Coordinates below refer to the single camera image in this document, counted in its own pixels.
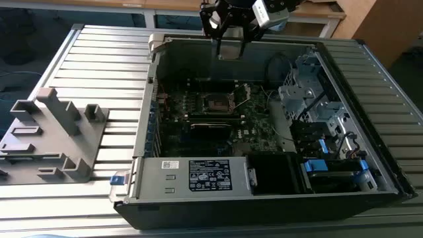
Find black connector block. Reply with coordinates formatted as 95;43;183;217
288;120;323;152

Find black graphics card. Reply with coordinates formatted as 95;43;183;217
190;122;235;142

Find coloured wire bundle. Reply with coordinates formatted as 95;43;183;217
342;131;367;159

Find wooden desk white frame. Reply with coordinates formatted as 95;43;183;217
0;0;347;38

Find green motherboard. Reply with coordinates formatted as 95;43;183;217
155;79;298;158

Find black looped cable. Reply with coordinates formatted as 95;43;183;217
266;52;295;89

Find rear expansion slot brackets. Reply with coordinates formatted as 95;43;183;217
144;98;164;158

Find silver power supply unit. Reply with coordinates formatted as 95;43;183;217
131;156;256;200

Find black hard disk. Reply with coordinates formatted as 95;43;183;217
307;171;358;193

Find wooden cabinet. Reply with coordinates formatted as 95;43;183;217
333;0;423;69

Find black office chair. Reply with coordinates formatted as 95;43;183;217
0;8;38;66

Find black flat cable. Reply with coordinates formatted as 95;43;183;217
295;90;328;121

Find blue disk carrier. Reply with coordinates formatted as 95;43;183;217
303;158;370;174

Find black PC case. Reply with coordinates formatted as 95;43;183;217
108;33;418;231

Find CPU socket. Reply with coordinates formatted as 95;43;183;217
198;92;239;115

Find blue floor cable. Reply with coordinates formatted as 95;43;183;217
0;70;43;78

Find chipset heatsink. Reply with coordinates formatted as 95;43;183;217
232;142;252;156

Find metal disk bay cage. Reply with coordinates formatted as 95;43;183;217
278;48;353;159

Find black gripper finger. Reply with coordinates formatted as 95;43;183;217
199;4;227;60
238;14;267;60

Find grey parts rack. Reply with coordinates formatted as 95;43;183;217
0;87;111;185

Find metal locking lever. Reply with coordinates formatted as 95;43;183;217
234;98;252;110

